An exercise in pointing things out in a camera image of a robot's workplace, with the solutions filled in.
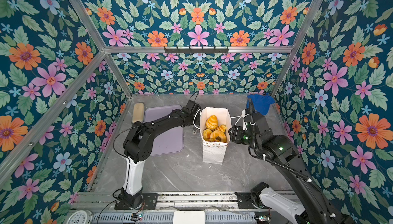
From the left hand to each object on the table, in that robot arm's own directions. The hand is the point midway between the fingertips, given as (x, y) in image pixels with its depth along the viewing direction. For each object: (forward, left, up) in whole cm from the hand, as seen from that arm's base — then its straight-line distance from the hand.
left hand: (202, 117), depth 96 cm
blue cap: (+15, -45, -6) cm, 48 cm away
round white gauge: (-48, +57, -5) cm, 74 cm away
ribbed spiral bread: (-11, -11, +4) cm, 16 cm away
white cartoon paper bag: (-27, -5, +7) cm, 28 cm away
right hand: (-23, -14, +21) cm, 33 cm away
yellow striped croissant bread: (-10, -5, +9) cm, 15 cm away
